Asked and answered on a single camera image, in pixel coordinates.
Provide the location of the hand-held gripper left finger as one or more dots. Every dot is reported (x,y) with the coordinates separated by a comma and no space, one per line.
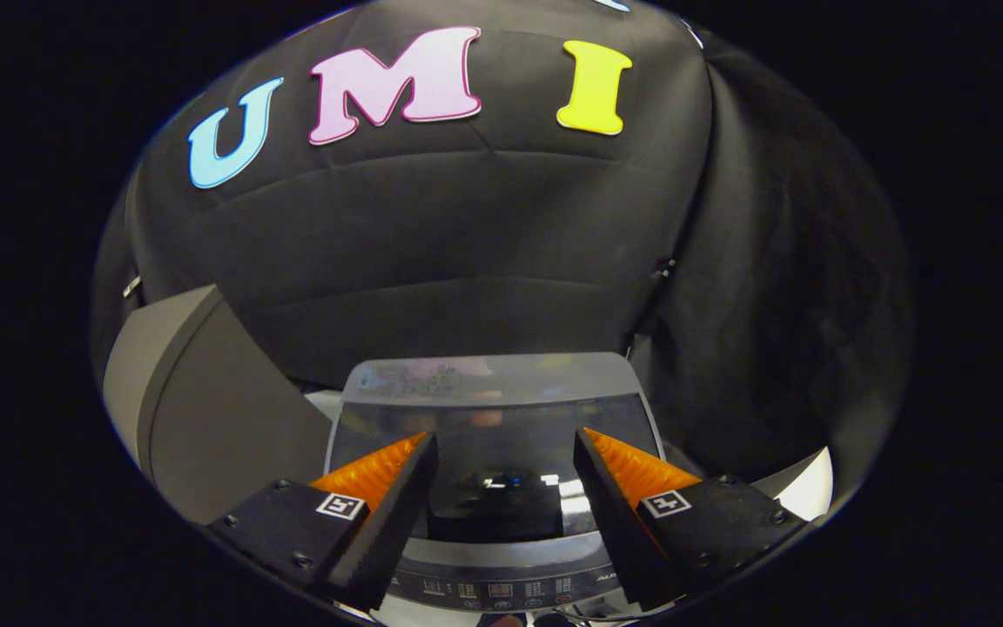
(393,522)

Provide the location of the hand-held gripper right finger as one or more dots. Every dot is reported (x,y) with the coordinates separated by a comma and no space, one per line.
(615,522)

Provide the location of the grey washing machine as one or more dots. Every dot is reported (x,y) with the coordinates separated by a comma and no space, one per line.
(501,588)

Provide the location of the dark washing machine lid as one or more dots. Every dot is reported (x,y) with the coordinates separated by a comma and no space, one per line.
(501,435)

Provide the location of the white panel with black marks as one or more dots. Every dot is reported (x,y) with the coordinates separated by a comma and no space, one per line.
(811,488)

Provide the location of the black backdrop cloth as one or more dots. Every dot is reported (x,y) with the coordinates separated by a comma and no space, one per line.
(484,244)

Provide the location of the silver clip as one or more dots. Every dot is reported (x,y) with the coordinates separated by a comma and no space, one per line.
(131,286)

